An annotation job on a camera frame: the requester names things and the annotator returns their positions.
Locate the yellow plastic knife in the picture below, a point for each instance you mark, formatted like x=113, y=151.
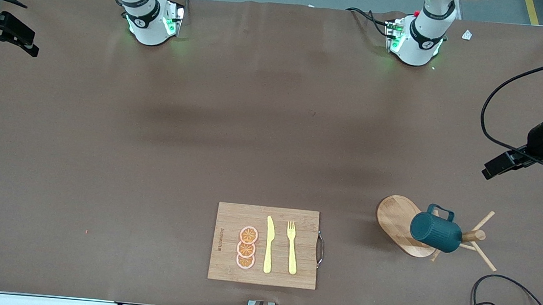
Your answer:
x=269, y=250

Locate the wooden mug tree stand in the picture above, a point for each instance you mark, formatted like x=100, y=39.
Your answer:
x=395, y=222

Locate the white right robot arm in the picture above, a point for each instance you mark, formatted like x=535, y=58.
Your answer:
x=145, y=18

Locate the dark teal ribbed cup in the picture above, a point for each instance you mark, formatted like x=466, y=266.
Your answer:
x=434, y=233

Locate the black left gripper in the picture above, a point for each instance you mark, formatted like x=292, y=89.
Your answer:
x=541, y=140

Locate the white paper scrap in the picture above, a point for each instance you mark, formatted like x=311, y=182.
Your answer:
x=467, y=35

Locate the toy orange slice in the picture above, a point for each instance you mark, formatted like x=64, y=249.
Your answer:
x=246, y=249
x=248, y=235
x=245, y=262

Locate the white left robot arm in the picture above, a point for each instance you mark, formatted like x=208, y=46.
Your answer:
x=421, y=38

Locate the bamboo cutting board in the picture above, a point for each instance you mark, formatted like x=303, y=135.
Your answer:
x=227, y=266

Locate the yellow plastic fork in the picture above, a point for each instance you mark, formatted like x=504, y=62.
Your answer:
x=292, y=257

